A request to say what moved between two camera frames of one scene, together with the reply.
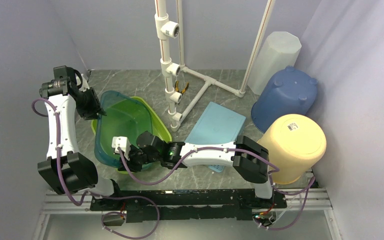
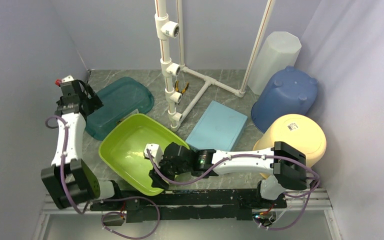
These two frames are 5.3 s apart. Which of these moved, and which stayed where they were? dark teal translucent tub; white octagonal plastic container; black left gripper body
Moved: dark teal translucent tub
Stayed: white octagonal plastic container; black left gripper body
